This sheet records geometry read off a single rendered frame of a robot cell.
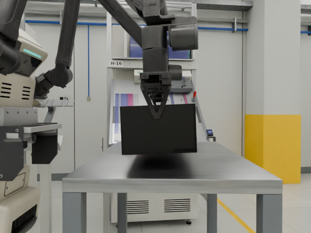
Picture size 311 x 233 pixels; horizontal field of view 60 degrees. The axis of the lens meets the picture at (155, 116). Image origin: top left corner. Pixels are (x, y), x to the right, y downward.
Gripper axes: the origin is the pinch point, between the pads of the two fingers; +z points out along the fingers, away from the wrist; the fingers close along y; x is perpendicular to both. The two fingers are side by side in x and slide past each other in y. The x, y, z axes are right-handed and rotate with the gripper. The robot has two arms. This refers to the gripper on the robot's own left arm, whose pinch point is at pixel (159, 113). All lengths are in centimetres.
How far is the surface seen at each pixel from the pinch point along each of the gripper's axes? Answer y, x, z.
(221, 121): 278, -85, 17
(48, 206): 64, 80, 63
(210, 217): 2, -21, 47
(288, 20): 238, -164, -113
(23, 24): 100, 112, -75
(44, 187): 64, 82, 50
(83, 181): -63, 15, 13
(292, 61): 239, -170, -60
